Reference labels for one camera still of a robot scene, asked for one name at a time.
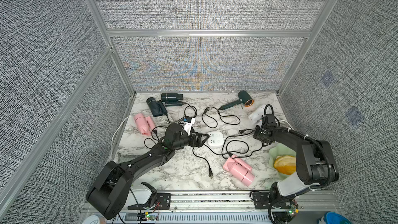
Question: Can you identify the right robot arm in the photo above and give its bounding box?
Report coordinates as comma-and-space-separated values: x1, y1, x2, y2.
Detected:
254, 114, 340, 208

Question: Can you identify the dark green dryer back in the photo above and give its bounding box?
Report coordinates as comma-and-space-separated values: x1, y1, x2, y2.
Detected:
161, 93, 184, 107

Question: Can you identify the white power strip cable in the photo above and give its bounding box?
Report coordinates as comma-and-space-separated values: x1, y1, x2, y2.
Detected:
279, 119, 294, 131

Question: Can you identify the white dryer black cord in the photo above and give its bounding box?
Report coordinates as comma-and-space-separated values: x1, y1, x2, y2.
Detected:
221, 129, 265, 159

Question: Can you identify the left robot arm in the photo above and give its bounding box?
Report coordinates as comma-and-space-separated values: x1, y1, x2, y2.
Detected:
86, 123, 210, 220

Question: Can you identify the green wavy plate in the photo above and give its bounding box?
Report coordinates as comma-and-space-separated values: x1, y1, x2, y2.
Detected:
268, 143, 296, 180

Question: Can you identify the pink dryer black cord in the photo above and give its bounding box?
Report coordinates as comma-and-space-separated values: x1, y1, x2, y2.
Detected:
192, 144, 224, 179

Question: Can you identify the orange bread slice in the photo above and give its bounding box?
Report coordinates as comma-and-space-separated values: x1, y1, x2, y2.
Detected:
273, 155, 296, 175

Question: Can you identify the pink dryer front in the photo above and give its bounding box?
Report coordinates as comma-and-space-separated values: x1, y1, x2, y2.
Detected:
222, 155, 255, 187

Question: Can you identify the green dryer copper nozzle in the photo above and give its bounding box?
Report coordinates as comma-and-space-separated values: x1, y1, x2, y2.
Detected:
218, 90, 255, 111

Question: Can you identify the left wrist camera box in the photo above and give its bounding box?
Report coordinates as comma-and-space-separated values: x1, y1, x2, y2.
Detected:
183, 116, 195, 135

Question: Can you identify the white folded hair dryer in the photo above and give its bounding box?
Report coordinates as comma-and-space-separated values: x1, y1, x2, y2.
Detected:
248, 104, 266, 124

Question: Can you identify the dark green dryer folded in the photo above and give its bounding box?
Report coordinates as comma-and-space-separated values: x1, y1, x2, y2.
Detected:
146, 97, 168, 117

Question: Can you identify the right white power strip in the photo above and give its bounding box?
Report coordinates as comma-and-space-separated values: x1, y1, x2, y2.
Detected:
207, 131, 224, 148

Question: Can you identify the aluminium front rail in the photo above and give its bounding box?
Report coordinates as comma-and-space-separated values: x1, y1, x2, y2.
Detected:
156, 190, 342, 213

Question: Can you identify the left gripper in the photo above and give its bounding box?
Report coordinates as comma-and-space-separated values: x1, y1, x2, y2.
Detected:
172, 131, 209, 151

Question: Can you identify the pink dryer left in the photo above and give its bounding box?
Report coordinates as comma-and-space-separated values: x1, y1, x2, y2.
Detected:
134, 113, 155, 136

